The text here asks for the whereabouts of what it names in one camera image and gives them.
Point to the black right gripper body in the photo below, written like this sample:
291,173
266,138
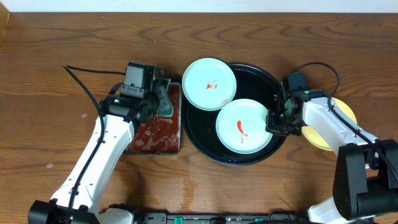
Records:
278,122

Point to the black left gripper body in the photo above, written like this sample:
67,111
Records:
162,98

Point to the green yellow sponge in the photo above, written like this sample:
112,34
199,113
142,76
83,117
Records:
165,107

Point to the yellow plate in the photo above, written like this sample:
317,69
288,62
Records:
314,138

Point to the mint green plate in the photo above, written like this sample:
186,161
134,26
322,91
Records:
209,84
241,126

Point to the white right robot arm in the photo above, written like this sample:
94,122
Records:
365,183

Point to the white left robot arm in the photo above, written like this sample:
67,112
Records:
78,199

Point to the white rectangular wash tray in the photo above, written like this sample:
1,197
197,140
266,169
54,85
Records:
161,135

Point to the round black tray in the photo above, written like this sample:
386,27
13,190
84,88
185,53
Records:
200,126

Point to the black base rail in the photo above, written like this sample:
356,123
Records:
164,218

